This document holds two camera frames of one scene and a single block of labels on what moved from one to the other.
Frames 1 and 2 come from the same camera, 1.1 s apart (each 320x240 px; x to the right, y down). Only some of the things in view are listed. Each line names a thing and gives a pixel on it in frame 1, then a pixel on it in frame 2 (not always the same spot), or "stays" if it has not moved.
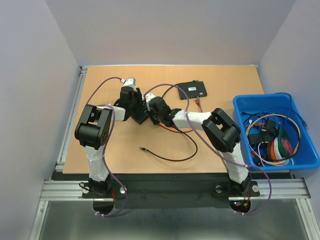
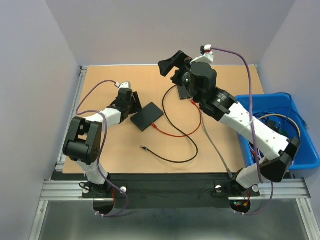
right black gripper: (150, 110) -> (180, 59)
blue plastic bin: (274, 136) stays
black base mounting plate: (170, 190) stays
